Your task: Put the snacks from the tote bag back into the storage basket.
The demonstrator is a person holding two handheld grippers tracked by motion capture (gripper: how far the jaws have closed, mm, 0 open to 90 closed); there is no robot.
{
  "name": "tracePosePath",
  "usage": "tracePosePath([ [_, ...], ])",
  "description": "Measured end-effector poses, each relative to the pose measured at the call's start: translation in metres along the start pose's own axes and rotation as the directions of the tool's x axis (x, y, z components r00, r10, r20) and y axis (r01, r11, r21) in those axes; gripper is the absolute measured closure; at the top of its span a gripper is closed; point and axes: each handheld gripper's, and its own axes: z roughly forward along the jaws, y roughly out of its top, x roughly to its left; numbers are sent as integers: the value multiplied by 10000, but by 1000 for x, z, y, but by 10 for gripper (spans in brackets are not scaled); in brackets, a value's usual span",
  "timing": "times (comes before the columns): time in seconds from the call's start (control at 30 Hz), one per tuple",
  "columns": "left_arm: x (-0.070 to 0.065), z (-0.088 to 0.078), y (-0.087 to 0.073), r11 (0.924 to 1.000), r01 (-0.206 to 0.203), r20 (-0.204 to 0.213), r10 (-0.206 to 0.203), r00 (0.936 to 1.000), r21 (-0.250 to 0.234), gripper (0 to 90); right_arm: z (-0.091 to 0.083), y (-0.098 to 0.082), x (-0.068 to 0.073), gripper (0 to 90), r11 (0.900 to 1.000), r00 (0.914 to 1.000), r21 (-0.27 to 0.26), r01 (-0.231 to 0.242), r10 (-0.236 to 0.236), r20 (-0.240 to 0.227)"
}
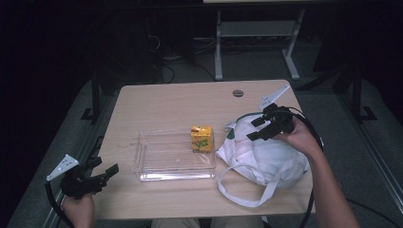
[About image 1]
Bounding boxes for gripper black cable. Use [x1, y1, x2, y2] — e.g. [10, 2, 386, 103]
[278, 105, 325, 228]
[44, 180, 76, 228]

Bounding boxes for clear plastic tray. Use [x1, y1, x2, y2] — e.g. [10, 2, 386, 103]
[132, 127, 218, 182]

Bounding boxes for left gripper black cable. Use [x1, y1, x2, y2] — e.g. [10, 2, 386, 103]
[44, 180, 76, 228]

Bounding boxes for person's right hand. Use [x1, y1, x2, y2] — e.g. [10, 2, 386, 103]
[273, 116, 323, 160]

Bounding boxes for white cloth bag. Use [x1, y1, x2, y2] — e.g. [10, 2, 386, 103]
[216, 111, 325, 209]

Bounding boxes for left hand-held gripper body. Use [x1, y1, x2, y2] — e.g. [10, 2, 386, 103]
[46, 154, 109, 200]

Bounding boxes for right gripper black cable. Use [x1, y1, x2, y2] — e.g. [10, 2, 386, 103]
[278, 105, 325, 228]

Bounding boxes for black metal stand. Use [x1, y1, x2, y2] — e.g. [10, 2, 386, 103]
[80, 74, 103, 124]
[351, 66, 378, 124]

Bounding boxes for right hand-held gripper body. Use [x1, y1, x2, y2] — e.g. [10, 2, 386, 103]
[258, 85, 297, 138]

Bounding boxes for person's left hand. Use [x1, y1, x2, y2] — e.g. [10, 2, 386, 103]
[61, 193, 96, 228]

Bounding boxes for yellow drink carton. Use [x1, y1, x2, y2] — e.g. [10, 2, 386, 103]
[190, 124, 214, 154]

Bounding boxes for black floor cables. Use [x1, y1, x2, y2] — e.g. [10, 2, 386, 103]
[148, 31, 217, 85]

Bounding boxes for white metal table frame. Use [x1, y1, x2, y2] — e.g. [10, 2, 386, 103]
[214, 9, 307, 82]

